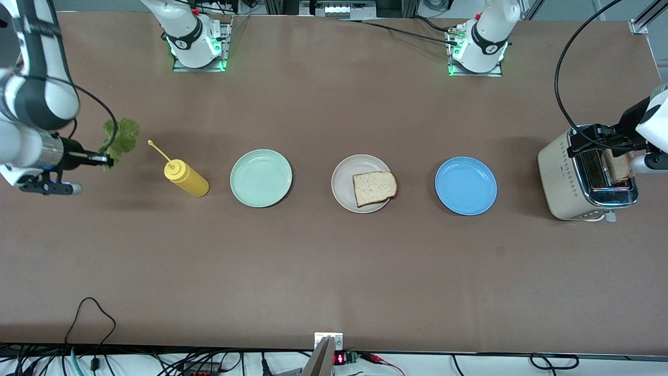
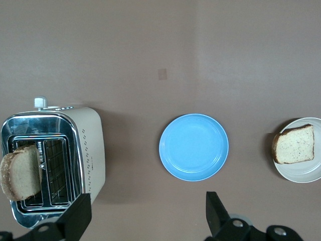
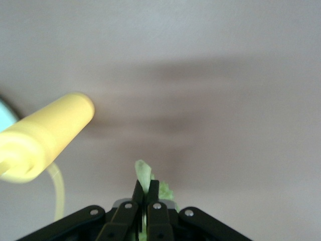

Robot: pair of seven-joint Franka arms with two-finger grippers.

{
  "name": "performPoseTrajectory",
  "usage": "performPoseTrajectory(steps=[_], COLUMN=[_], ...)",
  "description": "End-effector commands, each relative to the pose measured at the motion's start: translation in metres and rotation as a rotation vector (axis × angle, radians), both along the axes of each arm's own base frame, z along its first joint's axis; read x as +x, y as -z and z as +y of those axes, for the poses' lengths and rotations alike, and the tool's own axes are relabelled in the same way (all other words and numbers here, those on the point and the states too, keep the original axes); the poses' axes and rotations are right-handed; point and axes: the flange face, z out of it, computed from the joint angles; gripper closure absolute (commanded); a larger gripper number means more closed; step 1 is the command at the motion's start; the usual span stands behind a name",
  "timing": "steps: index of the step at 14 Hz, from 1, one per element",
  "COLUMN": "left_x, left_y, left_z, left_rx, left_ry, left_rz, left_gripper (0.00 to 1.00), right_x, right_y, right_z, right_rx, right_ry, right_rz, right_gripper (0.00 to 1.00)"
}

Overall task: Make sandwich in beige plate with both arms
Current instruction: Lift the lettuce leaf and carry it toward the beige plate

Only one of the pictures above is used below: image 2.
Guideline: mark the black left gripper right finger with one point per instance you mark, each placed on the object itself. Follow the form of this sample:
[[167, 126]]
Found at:
[[218, 218]]

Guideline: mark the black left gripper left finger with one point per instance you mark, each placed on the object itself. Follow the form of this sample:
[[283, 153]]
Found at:
[[75, 218]]

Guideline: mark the brown bread slice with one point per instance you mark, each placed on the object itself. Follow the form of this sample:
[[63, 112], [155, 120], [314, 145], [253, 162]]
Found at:
[[294, 145], [21, 173]]

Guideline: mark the blue plate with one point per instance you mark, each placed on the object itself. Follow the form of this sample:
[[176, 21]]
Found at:
[[193, 148]]

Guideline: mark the beige plate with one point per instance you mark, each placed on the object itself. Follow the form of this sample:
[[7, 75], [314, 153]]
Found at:
[[301, 173]]

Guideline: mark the beige chrome toaster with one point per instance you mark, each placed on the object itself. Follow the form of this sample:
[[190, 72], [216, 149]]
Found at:
[[92, 140]]

